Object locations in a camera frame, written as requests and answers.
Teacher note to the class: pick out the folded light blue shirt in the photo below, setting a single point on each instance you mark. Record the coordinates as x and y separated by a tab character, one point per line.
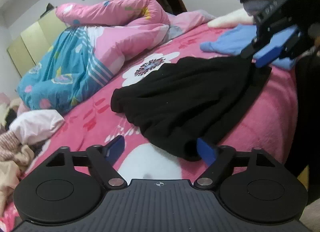
232	42

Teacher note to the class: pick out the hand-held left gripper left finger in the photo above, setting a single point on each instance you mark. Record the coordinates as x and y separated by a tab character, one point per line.
115	150

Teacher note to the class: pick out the white garment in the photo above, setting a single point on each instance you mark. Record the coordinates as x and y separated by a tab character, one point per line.
37	125

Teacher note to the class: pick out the cream cloth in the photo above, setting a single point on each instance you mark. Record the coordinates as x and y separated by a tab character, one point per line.
232	18

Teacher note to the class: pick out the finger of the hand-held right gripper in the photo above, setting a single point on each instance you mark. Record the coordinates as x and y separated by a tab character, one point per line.
253	48
276	44

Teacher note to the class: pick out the beige garment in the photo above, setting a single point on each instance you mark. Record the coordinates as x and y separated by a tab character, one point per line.
12	169

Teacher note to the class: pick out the pink floral blanket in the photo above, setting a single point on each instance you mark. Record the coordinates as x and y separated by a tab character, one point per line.
250	122

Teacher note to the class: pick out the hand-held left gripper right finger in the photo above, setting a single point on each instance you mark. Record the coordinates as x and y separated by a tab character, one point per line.
206	152

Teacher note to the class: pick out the black t-shirt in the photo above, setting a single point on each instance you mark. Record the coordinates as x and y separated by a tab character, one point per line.
190	102

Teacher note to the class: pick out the blue and pink quilt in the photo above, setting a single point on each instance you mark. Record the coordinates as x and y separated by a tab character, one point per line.
100	54

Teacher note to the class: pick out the cream wardrobe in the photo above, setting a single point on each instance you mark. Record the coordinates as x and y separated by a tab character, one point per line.
32	39

